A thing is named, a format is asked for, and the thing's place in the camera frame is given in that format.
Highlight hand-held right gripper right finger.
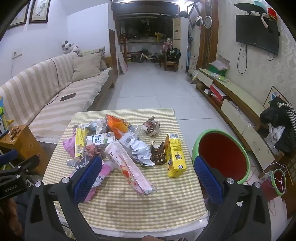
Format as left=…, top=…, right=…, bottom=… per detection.
left=194, top=155, right=272, bottom=241

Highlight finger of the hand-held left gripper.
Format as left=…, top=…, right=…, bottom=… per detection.
left=0, top=155, right=40, bottom=176
left=0, top=149, right=18, bottom=165

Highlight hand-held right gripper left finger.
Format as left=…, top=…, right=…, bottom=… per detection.
left=24, top=155, right=103, bottom=241

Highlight grey paper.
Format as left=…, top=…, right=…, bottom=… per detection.
left=67, top=146, right=94, bottom=168

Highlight green rimmed red bin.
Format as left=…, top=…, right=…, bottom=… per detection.
left=192, top=129, right=250, bottom=184

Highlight orange plastic bag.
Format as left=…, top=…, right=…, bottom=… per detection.
left=105, top=114, right=131, bottom=139

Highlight pink flat package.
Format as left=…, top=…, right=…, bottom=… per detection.
left=85, top=160, right=116, bottom=202

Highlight pink crumpled wrapper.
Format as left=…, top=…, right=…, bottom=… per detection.
left=63, top=137, right=77, bottom=158

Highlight yellow white small carton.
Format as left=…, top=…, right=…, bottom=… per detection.
left=74, top=125, right=88, bottom=157

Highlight white milk carton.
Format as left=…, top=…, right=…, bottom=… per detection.
left=86, top=132, right=116, bottom=146

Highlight colourful toy box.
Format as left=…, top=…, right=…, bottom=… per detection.
left=0, top=96, right=10, bottom=137

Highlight long pink box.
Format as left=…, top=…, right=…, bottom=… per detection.
left=105, top=142, right=157, bottom=196

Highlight yellow drink carton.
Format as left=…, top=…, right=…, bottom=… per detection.
left=165, top=133, right=187, bottom=178

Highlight green checkered tablecloth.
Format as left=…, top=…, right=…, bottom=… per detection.
left=42, top=108, right=208, bottom=230

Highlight blue white foil wrapper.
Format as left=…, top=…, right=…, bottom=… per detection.
left=88, top=119, right=107, bottom=133

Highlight clear plastic bottle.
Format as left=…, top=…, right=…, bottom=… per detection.
left=119, top=124, right=145, bottom=149

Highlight small brown carton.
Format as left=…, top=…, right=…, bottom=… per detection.
left=150, top=141, right=166, bottom=165

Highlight crumpled silver wrapper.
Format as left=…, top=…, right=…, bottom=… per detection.
left=129, top=138, right=156, bottom=167

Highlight striped beige sofa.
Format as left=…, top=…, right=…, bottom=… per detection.
left=0, top=52, right=116, bottom=144

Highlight green hoop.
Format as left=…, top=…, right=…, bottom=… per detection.
left=271, top=168, right=287, bottom=196

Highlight crumpled colourful paper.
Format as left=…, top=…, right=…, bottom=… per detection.
left=142, top=116, right=161, bottom=135

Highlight white cloth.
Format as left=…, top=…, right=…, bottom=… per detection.
left=266, top=125, right=285, bottom=151

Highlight red flat box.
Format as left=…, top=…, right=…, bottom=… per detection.
left=209, top=84, right=228, bottom=101

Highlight black jacket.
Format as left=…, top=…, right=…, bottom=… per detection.
left=259, top=96, right=296, bottom=153

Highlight long wooden television cabinet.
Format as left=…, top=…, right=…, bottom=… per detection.
left=196, top=68, right=278, bottom=169

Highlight black white striped garment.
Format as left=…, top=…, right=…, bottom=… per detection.
left=281, top=102, right=296, bottom=130

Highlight beige pillow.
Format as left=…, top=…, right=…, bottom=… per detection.
left=71, top=53, right=102, bottom=82

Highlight green box with papers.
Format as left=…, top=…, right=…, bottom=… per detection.
left=208, top=55, right=230, bottom=77

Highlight leaning printed poster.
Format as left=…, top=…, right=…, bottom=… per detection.
left=186, top=54, right=199, bottom=75

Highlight pink foam mats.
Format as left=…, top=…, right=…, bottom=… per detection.
left=116, top=50, right=129, bottom=75

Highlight wooden chair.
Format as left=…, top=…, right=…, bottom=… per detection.
left=159, top=46, right=176, bottom=71

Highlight patterned pillow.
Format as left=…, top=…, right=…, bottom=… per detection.
left=81, top=46, right=108, bottom=71

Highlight black white plush toy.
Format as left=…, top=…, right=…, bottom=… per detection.
left=61, top=40, right=81, bottom=56

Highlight white balance bike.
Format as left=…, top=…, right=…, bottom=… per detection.
left=136, top=49, right=160, bottom=63

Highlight standing air conditioner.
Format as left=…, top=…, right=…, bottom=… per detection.
left=173, top=17, right=189, bottom=70

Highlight black television cable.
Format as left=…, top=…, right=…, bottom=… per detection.
left=237, top=43, right=248, bottom=74

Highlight framed wall picture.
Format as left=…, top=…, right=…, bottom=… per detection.
left=29, top=0, right=51, bottom=24
left=7, top=2, right=30, bottom=28

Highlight wall mounted television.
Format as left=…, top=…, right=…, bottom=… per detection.
left=235, top=14, right=279, bottom=55

